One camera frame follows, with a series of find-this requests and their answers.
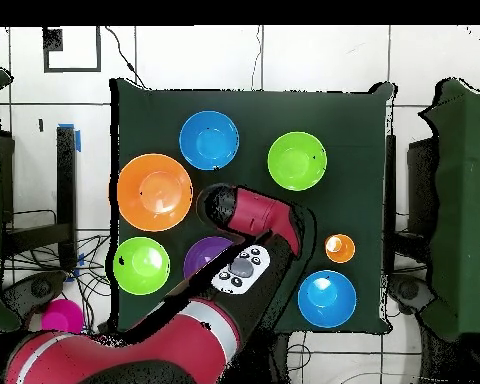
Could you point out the blue plastic bowl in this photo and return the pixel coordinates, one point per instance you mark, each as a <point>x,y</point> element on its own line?
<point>208,140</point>
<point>326,298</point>

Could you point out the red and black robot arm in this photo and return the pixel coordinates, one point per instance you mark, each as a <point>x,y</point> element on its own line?
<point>256,212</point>

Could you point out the purple plastic bowl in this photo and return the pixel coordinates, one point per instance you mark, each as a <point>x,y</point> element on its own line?
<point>204,252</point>

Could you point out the green plastic bowl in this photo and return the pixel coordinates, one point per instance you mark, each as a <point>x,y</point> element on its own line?
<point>296,161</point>
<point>141,266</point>

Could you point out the large orange plastic bowl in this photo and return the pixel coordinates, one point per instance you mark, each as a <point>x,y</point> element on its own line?
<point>154,192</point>

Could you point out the orange plastic cup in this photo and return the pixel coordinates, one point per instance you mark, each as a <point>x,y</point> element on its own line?
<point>340,248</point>

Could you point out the dark green tablecloth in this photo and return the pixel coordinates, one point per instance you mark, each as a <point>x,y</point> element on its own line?
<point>344,120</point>

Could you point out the black stand with blue tape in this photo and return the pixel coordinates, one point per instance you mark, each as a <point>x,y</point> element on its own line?
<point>66,180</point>

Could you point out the black box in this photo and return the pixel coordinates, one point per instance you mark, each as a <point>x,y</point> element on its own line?
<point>422,180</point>
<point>6,176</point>

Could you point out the pink plastic cup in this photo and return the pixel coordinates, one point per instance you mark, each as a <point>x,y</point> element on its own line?
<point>62,318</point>

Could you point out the dark square floor frame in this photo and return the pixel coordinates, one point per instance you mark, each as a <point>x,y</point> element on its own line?
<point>52,40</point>

